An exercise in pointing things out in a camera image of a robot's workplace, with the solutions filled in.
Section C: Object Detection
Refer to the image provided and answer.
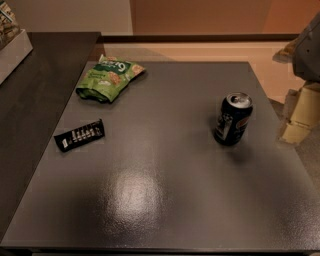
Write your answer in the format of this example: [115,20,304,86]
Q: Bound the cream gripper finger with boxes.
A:
[272,39,298,63]
[279,82,320,144]

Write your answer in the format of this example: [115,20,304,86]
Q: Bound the dark blue pepsi can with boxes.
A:
[214,92,253,146]

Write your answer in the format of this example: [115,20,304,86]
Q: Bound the green rice chip bag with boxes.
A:
[76,55,145,103]

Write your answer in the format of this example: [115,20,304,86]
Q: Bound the black snack bar wrapper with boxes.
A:
[54,119,105,152]

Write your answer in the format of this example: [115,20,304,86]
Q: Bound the white snack tray box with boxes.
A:
[0,29,33,84]

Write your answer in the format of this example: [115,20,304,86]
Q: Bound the snack packets in tray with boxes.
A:
[0,0,20,50]

